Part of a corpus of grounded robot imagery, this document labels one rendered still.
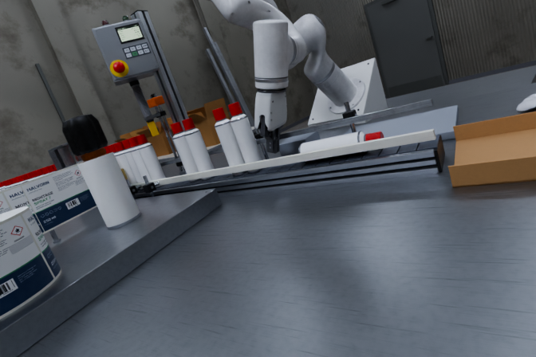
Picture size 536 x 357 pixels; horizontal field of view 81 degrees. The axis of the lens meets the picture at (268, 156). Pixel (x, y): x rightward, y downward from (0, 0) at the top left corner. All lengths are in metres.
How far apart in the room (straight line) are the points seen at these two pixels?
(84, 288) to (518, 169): 0.76
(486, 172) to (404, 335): 0.34
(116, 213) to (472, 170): 0.79
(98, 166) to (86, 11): 5.35
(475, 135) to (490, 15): 6.59
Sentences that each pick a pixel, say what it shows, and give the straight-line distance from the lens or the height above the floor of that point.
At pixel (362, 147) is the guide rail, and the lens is 0.72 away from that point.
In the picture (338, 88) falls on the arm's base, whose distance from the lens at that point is 1.37.
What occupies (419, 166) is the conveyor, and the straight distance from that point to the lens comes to 0.70.
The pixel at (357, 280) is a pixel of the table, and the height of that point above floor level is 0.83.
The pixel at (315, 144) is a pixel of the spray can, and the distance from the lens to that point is 0.78.
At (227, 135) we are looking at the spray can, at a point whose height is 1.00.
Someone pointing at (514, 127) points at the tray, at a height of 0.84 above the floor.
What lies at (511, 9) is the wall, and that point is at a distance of 7.37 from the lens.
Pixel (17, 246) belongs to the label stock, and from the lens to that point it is 0.71.
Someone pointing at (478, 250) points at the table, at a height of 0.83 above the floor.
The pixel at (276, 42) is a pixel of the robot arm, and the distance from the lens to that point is 0.77.
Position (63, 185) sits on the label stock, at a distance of 1.10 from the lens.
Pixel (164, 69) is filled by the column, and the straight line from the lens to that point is 1.28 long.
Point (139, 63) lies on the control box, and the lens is 1.26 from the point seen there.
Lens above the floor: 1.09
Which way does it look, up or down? 11 degrees down
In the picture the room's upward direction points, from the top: 19 degrees counter-clockwise
